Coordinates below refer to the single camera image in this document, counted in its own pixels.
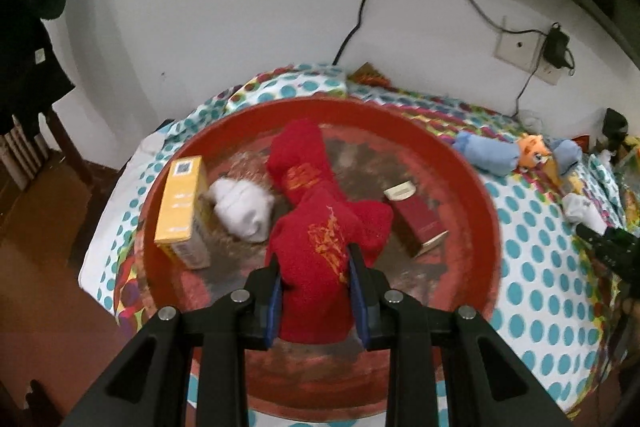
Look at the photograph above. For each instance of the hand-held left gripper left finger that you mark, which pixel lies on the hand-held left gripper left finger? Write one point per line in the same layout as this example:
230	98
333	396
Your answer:
274	307

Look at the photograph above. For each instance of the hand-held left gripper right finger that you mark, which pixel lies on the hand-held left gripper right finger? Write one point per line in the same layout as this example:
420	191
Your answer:
357	302

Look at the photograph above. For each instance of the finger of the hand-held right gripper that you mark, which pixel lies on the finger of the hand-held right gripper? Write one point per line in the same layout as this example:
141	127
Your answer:
597	242

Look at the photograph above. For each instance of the white sock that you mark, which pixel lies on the white sock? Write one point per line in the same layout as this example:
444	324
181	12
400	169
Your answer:
240	207
582	209

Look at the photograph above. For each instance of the red embroidered sock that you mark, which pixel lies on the red embroidered sock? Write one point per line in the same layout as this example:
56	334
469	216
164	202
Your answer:
315	267
295	157

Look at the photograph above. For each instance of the light blue sock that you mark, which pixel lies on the light blue sock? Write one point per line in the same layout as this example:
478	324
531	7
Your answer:
567	154
485	154

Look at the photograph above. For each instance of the red round tray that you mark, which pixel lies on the red round tray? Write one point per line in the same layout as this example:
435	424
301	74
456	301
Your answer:
450	287

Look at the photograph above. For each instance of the red box with beige end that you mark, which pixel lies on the red box with beige end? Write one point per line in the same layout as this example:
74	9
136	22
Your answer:
417	217

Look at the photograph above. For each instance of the orange toy tiger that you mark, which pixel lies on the orange toy tiger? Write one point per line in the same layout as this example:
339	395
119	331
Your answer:
535	149

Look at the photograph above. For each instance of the large yellow box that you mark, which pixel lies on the large yellow box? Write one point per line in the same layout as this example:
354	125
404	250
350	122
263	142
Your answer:
180	202

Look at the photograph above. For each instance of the white teal-dotted cloth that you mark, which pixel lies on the white teal-dotted cloth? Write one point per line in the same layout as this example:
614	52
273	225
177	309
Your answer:
607	187

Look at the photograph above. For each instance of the polka dot tablecloth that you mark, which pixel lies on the polka dot tablecloth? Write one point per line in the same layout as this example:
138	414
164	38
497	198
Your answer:
535	257

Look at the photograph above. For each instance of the white crumpled tissue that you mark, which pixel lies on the white crumpled tissue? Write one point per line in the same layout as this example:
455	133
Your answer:
609	155

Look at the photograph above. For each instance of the yellow plush toy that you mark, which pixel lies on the yellow plush toy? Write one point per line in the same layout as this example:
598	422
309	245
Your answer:
632	147

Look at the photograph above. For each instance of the red flat packet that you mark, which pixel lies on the red flat packet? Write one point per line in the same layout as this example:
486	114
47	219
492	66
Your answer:
582	140

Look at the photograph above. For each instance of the black stand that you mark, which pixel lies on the black stand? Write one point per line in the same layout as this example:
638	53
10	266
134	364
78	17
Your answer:
614	124

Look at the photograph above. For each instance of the black power adapter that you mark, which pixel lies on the black power adapter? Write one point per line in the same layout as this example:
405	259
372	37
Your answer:
556	44

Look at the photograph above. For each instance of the small red snack packet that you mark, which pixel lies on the small red snack packet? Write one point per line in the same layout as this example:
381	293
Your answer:
367	76

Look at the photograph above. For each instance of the wooden chair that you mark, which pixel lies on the wooden chair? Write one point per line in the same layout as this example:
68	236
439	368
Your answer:
65	142

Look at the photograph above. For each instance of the dark hanging clothing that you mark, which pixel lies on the dark hanging clothing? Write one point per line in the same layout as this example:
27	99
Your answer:
30	57

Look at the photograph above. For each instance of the black wall plug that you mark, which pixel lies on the black wall plug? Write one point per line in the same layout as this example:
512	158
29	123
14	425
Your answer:
567	64

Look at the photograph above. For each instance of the white wall socket plate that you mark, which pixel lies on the white wall socket plate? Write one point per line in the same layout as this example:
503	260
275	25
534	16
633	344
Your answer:
515	47

